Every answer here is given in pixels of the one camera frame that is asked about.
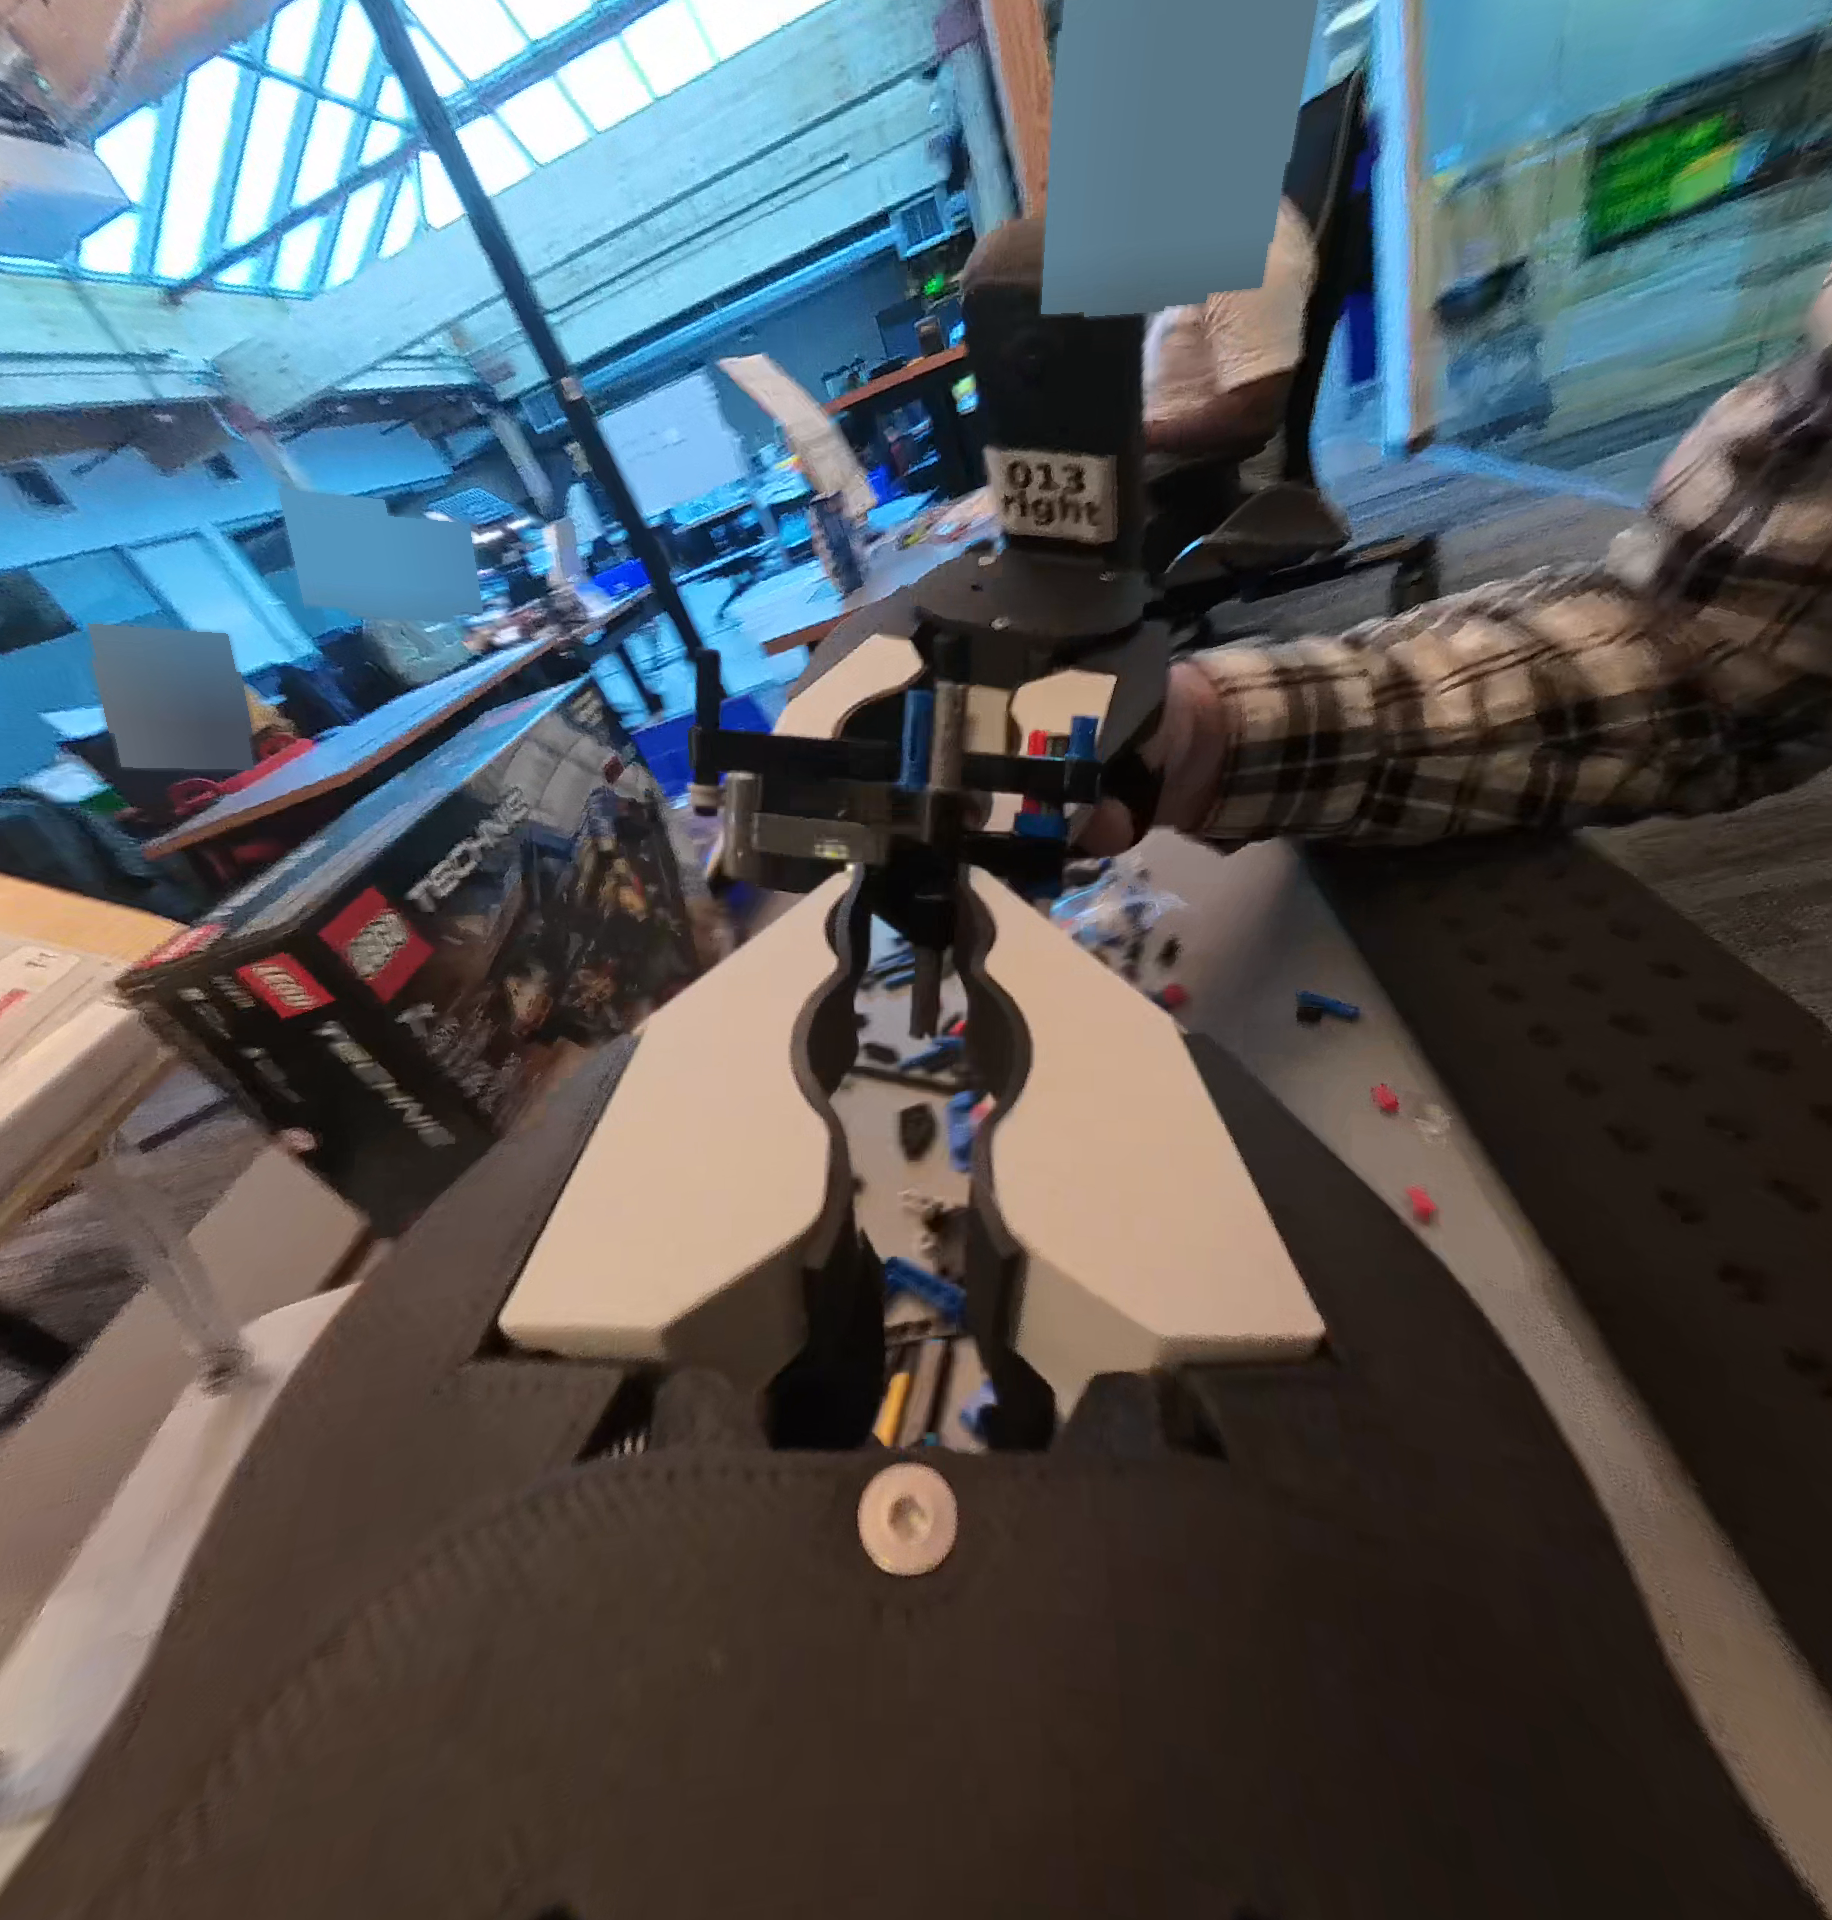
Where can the black blue toy frame assembly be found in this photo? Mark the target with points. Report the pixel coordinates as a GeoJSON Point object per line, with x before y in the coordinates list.
{"type": "Point", "coordinates": [887, 817]}

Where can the clear bag of pieces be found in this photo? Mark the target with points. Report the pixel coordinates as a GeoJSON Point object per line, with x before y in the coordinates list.
{"type": "Point", "coordinates": [1118, 908]}

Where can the white ceiling projector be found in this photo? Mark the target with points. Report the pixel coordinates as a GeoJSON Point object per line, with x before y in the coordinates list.
{"type": "Point", "coordinates": [30, 187]}

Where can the black office chair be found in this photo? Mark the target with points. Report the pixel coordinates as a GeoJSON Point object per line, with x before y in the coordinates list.
{"type": "Point", "coordinates": [1289, 511]}

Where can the blue black toy connector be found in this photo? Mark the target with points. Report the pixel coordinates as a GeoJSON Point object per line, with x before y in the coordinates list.
{"type": "Point", "coordinates": [1329, 1009]}

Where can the blue plastic bin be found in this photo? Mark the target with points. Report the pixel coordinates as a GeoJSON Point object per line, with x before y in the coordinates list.
{"type": "Point", "coordinates": [661, 747]}

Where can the white book stand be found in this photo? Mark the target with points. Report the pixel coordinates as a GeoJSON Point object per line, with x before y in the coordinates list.
{"type": "Point", "coordinates": [46, 1111]}

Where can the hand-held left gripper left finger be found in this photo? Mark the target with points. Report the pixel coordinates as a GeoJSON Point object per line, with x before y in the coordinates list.
{"type": "Point", "coordinates": [661, 1202]}

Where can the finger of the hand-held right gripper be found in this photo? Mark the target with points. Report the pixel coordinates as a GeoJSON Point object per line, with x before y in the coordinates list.
{"type": "Point", "coordinates": [864, 669]}
{"type": "Point", "coordinates": [1067, 699]}

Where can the person's right forearm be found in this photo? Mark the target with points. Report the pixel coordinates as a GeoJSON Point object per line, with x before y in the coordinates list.
{"type": "Point", "coordinates": [1456, 720]}

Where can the long wooden table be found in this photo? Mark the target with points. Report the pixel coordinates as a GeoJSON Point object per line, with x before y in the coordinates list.
{"type": "Point", "coordinates": [362, 735]}

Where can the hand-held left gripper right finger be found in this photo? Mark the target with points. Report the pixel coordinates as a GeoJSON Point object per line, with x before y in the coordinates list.
{"type": "Point", "coordinates": [1156, 1202]}

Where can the dark perforated floor mat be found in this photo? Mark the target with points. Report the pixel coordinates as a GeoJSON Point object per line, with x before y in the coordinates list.
{"type": "Point", "coordinates": [1607, 1049]}

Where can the white board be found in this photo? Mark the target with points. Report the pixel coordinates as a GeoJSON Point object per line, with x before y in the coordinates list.
{"type": "Point", "coordinates": [675, 444]}

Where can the person's right hand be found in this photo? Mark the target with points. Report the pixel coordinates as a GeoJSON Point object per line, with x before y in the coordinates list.
{"type": "Point", "coordinates": [1185, 765]}

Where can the clear plastic wrapper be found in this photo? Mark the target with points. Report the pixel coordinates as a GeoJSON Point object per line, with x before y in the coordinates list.
{"type": "Point", "coordinates": [1434, 1122]}

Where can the black metal pole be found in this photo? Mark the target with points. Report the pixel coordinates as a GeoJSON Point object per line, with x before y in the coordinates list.
{"type": "Point", "coordinates": [556, 375]}

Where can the black toy set box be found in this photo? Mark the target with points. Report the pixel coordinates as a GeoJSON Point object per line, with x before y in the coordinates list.
{"type": "Point", "coordinates": [406, 975]}

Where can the grey desk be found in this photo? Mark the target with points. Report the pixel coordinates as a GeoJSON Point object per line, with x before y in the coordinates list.
{"type": "Point", "coordinates": [1305, 1080]}

